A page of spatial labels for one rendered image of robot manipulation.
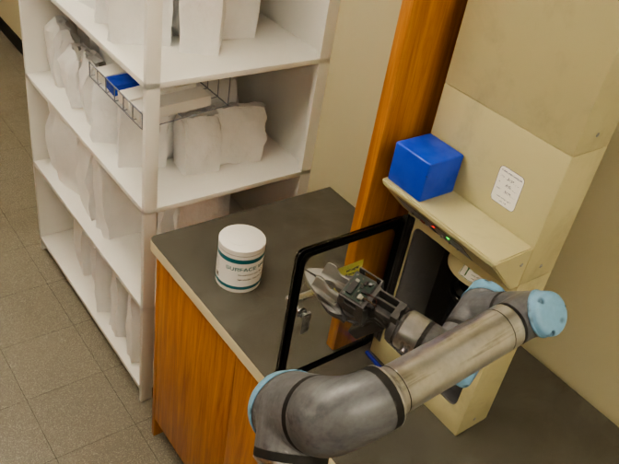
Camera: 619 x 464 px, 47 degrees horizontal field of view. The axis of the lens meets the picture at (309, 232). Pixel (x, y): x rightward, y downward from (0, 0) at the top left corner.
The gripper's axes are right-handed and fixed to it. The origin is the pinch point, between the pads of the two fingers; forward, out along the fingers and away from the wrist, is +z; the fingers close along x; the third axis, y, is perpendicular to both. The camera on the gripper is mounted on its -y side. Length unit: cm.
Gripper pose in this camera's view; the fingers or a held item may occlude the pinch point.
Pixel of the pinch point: (311, 275)
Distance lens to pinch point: 136.8
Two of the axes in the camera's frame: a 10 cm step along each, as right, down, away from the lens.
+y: -0.2, -5.6, -8.3
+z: -8.1, -4.8, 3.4
